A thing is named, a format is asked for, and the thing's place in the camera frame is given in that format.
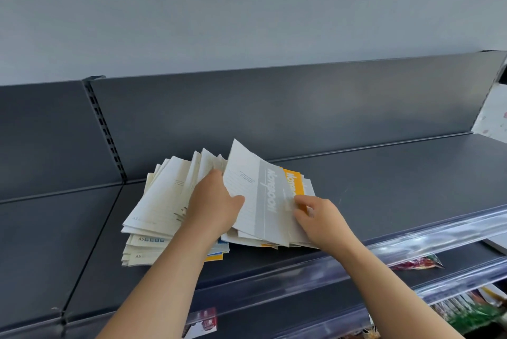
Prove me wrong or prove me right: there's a person's left hand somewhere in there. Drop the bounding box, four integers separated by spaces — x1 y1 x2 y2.
183 169 246 244

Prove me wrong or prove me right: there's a person's right hand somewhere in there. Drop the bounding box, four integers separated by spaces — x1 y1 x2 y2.
293 195 363 256

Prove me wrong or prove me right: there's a small grey notebook stack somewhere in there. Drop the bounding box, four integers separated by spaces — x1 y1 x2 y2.
221 138 296 248

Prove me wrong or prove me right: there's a pile of white notebooks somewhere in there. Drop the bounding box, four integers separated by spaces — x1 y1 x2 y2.
120 147 317 267

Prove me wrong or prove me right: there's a person's right forearm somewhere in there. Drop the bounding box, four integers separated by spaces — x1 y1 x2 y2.
340 239 464 339

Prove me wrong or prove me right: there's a person's left forearm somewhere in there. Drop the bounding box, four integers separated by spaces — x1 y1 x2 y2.
97 226 219 339

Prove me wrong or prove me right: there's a red green snack packet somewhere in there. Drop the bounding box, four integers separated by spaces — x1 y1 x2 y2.
390 254 444 271

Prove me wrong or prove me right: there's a dark grey back panel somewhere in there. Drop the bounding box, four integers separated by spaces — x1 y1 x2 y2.
90 50 507 183
0 80 124 203

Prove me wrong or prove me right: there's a slotted dark metal upright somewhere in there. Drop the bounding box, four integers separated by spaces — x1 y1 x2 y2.
82 75 128 184

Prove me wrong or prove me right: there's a white grey flat book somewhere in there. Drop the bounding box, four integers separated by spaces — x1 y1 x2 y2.
483 231 507 256

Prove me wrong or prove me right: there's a yellow white box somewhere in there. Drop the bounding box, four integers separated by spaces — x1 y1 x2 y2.
479 285 507 306

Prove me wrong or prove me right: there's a white floral patterned panel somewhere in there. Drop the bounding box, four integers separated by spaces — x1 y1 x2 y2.
471 83 507 143

